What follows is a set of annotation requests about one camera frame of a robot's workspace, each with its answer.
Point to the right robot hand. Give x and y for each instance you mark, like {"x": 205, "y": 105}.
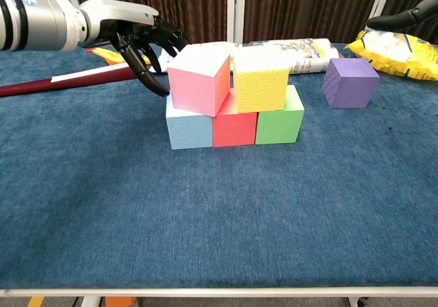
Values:
{"x": 397, "y": 20}

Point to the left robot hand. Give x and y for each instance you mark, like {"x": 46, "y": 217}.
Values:
{"x": 116, "y": 11}

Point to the purple foam cube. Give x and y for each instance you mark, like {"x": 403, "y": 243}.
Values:
{"x": 352, "y": 84}

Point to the pink foam cube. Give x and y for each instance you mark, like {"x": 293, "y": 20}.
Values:
{"x": 195, "y": 88}

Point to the light blue foam cube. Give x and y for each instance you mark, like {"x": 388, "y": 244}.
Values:
{"x": 190, "y": 131}

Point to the yellow foam cube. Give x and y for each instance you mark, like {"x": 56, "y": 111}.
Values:
{"x": 260, "y": 88}

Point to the green foam cube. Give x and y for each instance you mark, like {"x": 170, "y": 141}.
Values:
{"x": 279, "y": 127}

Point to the red foam cube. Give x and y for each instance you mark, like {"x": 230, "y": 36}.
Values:
{"x": 234, "y": 129}

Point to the yellow bag of cotton balls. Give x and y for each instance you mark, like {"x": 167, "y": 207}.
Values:
{"x": 393, "y": 54}

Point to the yellow rubber chicken toy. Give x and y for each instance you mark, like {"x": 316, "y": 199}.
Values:
{"x": 106, "y": 55}

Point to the white tissue pack green print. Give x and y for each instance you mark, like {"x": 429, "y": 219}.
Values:
{"x": 166, "y": 61}

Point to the long dark red box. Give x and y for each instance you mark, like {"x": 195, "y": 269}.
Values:
{"x": 68, "y": 83}

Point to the blue fabric table cover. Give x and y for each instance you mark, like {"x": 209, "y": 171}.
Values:
{"x": 219, "y": 218}

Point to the orange object under table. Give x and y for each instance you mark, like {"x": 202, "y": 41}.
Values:
{"x": 119, "y": 302}

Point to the yellow floor tape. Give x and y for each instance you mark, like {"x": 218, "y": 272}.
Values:
{"x": 36, "y": 302}

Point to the white table frame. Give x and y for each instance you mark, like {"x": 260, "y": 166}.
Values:
{"x": 219, "y": 292}

